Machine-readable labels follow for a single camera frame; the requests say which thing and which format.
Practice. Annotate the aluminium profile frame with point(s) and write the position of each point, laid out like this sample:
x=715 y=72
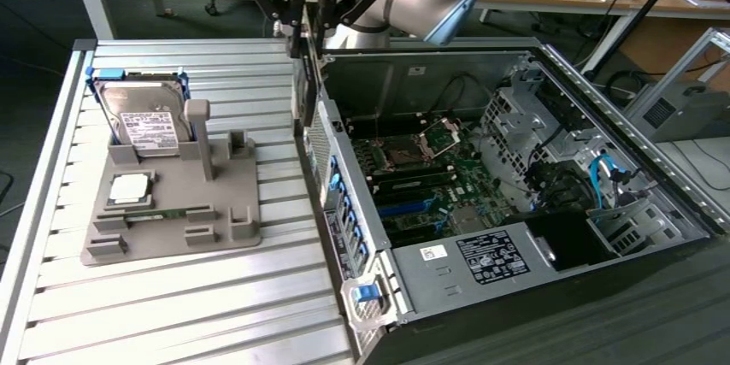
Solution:
x=719 y=38

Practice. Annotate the open grey PC case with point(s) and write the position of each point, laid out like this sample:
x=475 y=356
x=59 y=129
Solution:
x=316 y=143

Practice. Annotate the grey power supply unit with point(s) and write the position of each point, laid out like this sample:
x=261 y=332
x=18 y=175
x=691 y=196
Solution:
x=444 y=279

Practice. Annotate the green expansion card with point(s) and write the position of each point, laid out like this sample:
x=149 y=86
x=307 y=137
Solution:
x=309 y=83

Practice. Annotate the black RAM stick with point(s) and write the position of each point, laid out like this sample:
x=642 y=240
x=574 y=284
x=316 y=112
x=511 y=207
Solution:
x=416 y=183

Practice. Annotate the black stand pole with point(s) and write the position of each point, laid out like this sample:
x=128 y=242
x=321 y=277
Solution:
x=638 y=19

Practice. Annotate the grey plastic parts rack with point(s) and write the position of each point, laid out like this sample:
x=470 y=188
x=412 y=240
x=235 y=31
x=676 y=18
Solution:
x=171 y=194

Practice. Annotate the grey disk bay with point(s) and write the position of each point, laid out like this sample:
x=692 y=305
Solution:
x=632 y=228

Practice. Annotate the metal drive cage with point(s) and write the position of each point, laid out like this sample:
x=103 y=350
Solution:
x=512 y=121

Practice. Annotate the blue slot clip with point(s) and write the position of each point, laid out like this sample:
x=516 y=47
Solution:
x=365 y=254
x=337 y=181
x=352 y=217
x=359 y=237
x=345 y=200
x=332 y=164

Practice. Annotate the green motherboard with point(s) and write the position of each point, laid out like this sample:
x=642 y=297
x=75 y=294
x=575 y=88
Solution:
x=472 y=194

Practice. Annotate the grey computer tower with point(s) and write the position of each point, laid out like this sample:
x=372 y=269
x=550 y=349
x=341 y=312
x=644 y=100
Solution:
x=695 y=117

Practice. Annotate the hard disk with blue bracket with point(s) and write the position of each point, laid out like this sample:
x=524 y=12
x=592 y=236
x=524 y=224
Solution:
x=148 y=121

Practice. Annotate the black caster wheel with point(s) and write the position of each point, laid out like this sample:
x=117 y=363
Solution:
x=212 y=8

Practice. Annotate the green RAM stick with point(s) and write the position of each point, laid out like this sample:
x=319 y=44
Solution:
x=159 y=214

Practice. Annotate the silver CPU chip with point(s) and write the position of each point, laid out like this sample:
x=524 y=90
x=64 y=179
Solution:
x=129 y=189

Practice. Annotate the CPU socket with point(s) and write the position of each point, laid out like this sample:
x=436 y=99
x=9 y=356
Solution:
x=402 y=153

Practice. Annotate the blue case release latch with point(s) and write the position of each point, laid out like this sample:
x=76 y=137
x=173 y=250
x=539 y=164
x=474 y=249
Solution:
x=364 y=294

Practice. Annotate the metal socket cover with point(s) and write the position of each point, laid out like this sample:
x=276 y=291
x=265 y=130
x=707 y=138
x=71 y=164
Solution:
x=442 y=136

